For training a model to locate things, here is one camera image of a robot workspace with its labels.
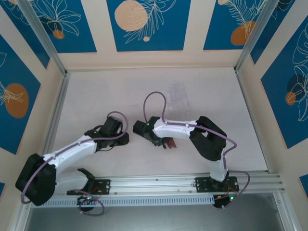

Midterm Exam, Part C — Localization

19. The clear acrylic card stand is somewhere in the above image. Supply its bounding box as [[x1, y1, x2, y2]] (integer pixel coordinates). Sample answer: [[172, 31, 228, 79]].
[[167, 81, 192, 119]]

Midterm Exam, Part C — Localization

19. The black controller board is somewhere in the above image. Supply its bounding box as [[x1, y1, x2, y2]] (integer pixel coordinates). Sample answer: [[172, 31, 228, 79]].
[[213, 192, 249, 210], [76, 194, 98, 213]]

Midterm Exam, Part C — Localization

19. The grey metal sheet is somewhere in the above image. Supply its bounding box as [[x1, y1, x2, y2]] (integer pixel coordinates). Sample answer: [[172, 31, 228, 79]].
[[23, 206, 286, 231]]

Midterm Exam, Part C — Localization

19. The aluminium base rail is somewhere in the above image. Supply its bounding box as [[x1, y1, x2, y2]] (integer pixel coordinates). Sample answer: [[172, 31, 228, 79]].
[[20, 170, 286, 198]]

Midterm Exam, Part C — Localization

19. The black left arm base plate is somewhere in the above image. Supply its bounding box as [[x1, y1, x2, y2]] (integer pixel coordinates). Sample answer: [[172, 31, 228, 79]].
[[66, 179, 112, 196]]

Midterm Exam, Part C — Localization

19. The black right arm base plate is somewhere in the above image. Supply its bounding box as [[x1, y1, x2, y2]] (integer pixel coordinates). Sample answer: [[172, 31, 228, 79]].
[[195, 177, 239, 193]]

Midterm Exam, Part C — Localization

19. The aluminium side rail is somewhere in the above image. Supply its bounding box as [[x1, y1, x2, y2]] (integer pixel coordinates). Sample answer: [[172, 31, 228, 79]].
[[35, 71, 72, 179], [234, 68, 271, 173]]

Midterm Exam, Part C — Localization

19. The white slotted cable duct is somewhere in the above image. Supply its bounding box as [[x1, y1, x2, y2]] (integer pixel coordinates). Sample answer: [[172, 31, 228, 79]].
[[30, 194, 215, 208]]

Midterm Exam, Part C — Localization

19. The aluminium frame post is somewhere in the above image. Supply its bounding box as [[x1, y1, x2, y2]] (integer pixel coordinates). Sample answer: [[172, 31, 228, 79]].
[[9, 202, 33, 231], [234, 0, 282, 74], [17, 0, 68, 76], [274, 192, 298, 231]]

